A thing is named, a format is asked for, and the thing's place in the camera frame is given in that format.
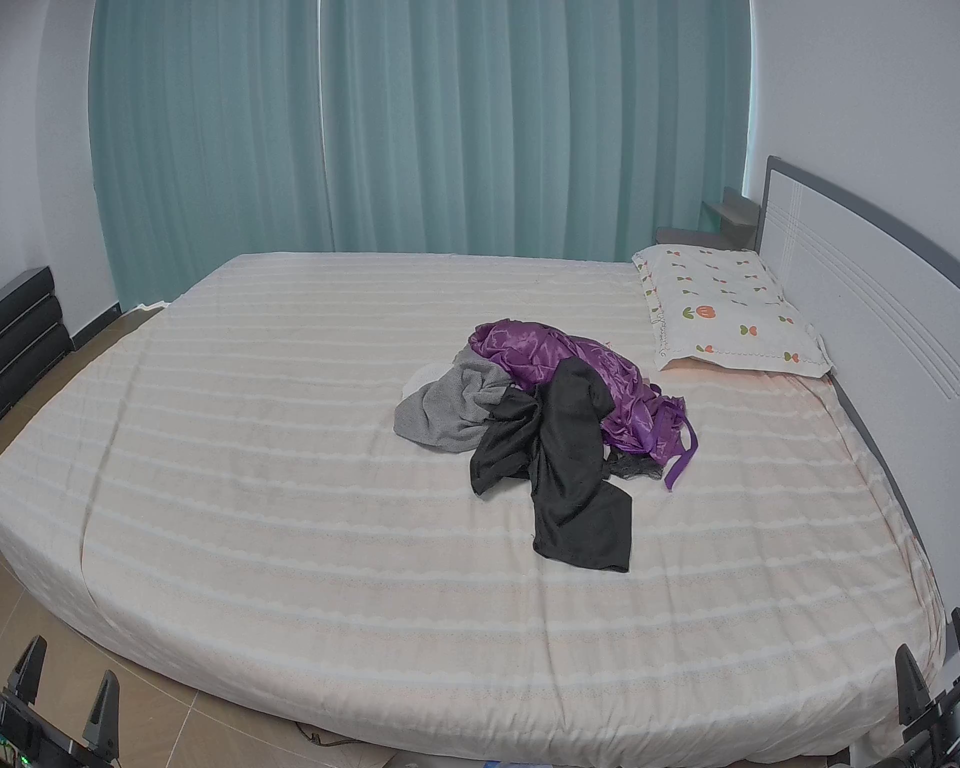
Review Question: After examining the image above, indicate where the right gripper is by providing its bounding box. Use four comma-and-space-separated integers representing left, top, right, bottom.
896, 606, 960, 759

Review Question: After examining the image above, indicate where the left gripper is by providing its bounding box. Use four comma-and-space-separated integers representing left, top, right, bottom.
0, 635, 122, 768

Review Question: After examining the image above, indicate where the black T-shirt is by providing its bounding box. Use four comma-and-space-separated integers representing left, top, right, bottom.
470, 356, 635, 575

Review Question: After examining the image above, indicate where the bed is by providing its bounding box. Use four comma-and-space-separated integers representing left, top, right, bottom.
0, 155, 960, 766

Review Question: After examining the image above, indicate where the dark grey lace garment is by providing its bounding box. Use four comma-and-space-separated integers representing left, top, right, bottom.
603, 447, 669, 483

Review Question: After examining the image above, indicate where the black chest of drawers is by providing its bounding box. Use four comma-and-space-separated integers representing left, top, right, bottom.
0, 266, 74, 421

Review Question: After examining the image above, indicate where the white printed pillow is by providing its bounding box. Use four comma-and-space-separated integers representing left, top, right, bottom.
632, 243, 835, 376

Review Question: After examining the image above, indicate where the grey knit garment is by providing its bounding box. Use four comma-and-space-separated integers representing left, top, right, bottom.
393, 358, 519, 455

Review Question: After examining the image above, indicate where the white garment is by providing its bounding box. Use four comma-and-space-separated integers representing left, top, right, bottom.
402, 365, 459, 399

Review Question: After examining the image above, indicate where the grey bedside table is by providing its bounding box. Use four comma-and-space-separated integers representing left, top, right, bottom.
654, 187, 762, 252

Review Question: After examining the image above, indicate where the purple satin garment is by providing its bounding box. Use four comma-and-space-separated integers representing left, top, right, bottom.
470, 318, 700, 492

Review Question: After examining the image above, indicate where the blue-green curtain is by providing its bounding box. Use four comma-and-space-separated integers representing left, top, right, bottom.
88, 0, 335, 309
318, 0, 755, 264

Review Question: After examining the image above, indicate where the black cable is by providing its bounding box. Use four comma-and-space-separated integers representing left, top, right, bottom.
294, 720, 354, 748

